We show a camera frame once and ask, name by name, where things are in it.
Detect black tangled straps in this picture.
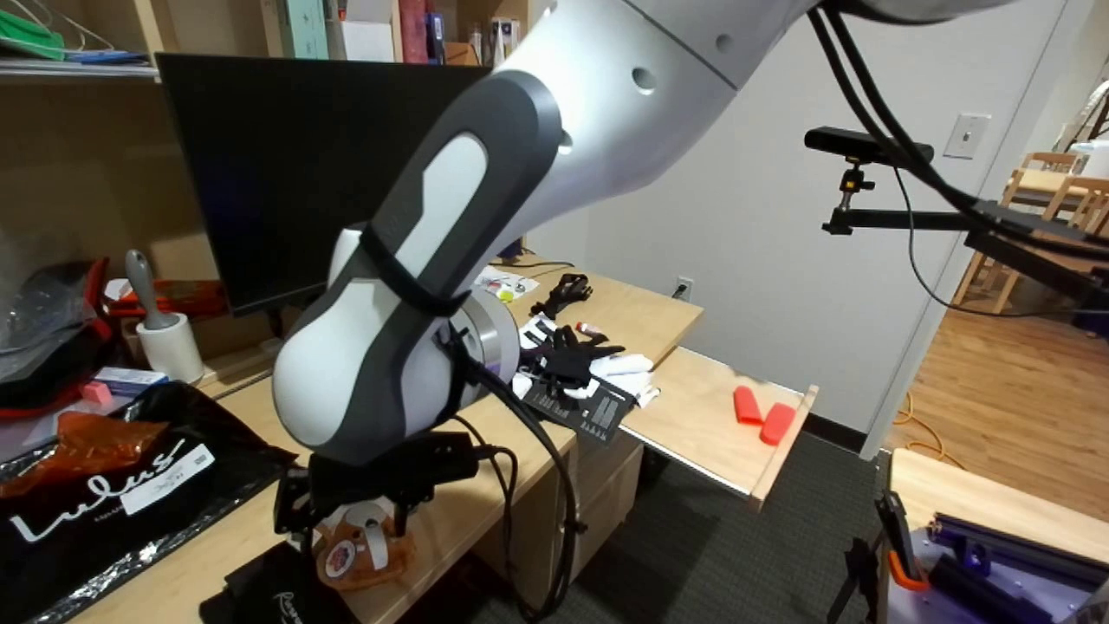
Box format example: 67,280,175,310
524,326,628,393

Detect wooden shelf unit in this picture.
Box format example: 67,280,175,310
0,0,531,305

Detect red fabric bag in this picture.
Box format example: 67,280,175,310
81,257,227,331

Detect black tray with objects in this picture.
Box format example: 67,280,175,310
0,377,298,624

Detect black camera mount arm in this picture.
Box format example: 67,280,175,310
821,158,1109,313

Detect black product tag card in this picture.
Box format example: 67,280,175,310
513,376,640,447

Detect small black strap item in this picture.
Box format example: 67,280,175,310
527,270,597,321

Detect orange handled tool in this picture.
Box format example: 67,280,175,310
874,489,937,594

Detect white wall switch plate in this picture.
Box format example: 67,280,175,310
944,106,995,162

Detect small wooden side table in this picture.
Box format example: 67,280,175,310
888,447,1109,624

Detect green shelf item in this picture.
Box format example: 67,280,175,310
0,12,71,67

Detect long red plastic block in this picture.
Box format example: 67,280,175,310
755,400,800,447

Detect orange plastic wrapper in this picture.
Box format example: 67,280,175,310
0,414,175,503

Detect red book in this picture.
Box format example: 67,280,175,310
397,0,434,67

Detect black computer monitor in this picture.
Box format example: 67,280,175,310
156,51,496,320

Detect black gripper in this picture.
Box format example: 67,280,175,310
273,429,487,548

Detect wooden pull-out drawer tray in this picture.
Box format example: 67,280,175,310
620,343,821,506

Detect purple plastic tray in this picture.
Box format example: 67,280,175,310
923,509,1109,624

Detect printed leaflet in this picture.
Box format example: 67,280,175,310
471,265,540,310

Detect brown tape dispenser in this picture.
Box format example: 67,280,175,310
311,506,416,601

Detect wooden desk drawer cabinet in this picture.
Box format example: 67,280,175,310
471,429,649,616

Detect grey plastic bag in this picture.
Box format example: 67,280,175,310
0,260,97,388

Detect small red plastic block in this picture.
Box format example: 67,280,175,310
731,381,766,429

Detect white box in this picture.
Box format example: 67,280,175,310
335,0,399,67

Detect wooden chair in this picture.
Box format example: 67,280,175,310
951,142,1109,320

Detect teal flat box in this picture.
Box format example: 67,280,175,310
282,0,332,61

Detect white paper sheets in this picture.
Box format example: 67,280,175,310
517,313,667,410

